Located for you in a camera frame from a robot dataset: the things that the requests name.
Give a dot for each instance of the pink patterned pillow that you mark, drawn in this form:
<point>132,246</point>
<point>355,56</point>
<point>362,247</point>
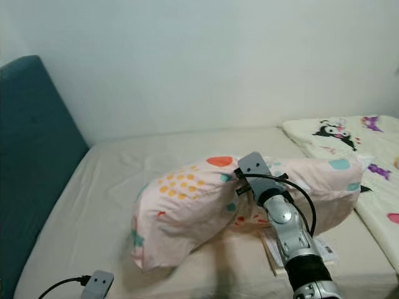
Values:
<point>187,208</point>

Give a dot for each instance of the white paperback book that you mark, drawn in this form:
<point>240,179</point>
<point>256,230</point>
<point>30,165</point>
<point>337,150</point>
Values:
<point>324,252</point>

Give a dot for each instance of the cream cartoon print quilt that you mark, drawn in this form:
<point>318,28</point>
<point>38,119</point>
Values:
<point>380,205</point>

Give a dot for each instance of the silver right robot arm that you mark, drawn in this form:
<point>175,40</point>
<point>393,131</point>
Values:
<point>296,240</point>

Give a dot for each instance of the mattress with cream sheet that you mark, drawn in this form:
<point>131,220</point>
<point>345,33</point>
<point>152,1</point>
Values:
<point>100,193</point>

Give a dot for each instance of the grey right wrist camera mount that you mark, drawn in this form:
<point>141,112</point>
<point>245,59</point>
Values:
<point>259,174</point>

